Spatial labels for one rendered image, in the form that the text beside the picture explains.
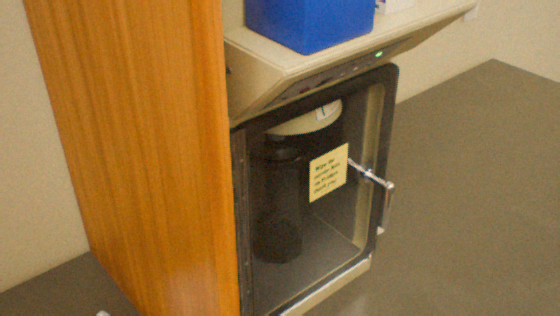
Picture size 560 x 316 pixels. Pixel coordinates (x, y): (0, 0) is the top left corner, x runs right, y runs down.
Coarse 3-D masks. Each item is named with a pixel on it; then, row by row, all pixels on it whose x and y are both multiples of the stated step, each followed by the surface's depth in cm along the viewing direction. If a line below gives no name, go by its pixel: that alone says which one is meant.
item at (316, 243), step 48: (336, 96) 77; (384, 96) 84; (288, 144) 75; (336, 144) 82; (384, 144) 90; (288, 192) 79; (336, 192) 87; (288, 240) 85; (336, 240) 94; (288, 288) 91
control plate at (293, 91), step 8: (384, 48) 65; (392, 48) 69; (368, 56) 65; (376, 56) 69; (384, 56) 73; (344, 64) 62; (360, 64) 69; (320, 72) 60; (328, 72) 62; (336, 72) 65; (344, 72) 68; (352, 72) 72; (304, 80) 59; (312, 80) 62; (320, 80) 65; (288, 88) 59; (296, 88) 62; (304, 88) 65; (312, 88) 68; (280, 96) 62; (296, 96) 68; (272, 104) 65
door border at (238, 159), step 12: (240, 132) 68; (240, 144) 69; (240, 156) 69; (240, 168) 70; (240, 180) 72; (240, 192) 73; (240, 204) 74; (240, 216) 75; (240, 228) 76; (240, 240) 77; (240, 252) 78; (240, 276) 80; (240, 300) 83; (252, 312) 87
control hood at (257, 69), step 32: (416, 0) 69; (448, 0) 69; (224, 32) 60; (256, 32) 60; (384, 32) 61; (416, 32) 66; (256, 64) 56; (288, 64) 54; (320, 64) 56; (256, 96) 58
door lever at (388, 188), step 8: (368, 176) 90; (376, 176) 90; (376, 184) 89; (384, 184) 88; (392, 184) 88; (384, 192) 88; (392, 192) 88; (384, 200) 89; (384, 208) 90; (384, 216) 91; (384, 224) 92
